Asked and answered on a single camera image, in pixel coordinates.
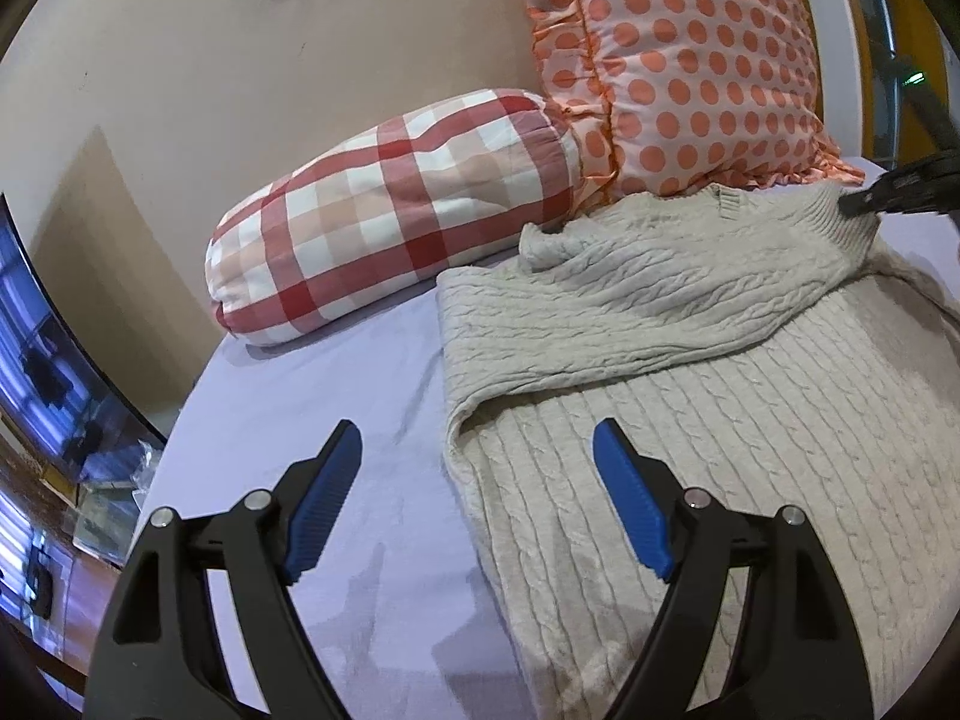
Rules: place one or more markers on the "orange polka dot pillow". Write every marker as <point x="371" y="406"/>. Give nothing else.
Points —
<point x="675" y="52"/>

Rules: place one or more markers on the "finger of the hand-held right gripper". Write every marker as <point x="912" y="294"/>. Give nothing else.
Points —
<point x="896" y="191"/>

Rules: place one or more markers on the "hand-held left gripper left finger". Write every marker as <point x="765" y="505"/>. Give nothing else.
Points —
<point x="324" y="499"/>

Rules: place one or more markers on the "clear plastic bag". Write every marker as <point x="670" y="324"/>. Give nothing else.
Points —
<point x="139" y="469"/>

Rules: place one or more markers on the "white bed headboard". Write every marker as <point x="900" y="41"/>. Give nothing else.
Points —
<point x="836" y="37"/>

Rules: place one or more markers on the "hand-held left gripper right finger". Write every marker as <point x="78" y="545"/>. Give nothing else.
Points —
<point x="630" y="499"/>

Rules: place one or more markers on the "red checked bolster pillow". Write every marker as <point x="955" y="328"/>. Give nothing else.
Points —
<point x="390" y="217"/>

